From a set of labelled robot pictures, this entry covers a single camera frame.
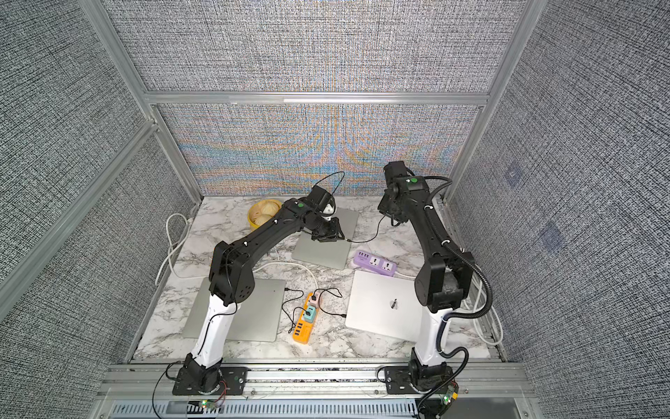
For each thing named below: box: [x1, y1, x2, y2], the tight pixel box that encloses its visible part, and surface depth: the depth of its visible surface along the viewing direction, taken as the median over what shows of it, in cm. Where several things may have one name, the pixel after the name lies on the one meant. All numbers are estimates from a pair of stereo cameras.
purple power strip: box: [353, 249, 397, 277], surface depth 97 cm
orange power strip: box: [292, 291, 320, 345], surface depth 83 cm
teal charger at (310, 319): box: [303, 305, 316, 324], surface depth 81 cm
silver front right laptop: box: [345, 270, 424, 343], surface depth 90 cm
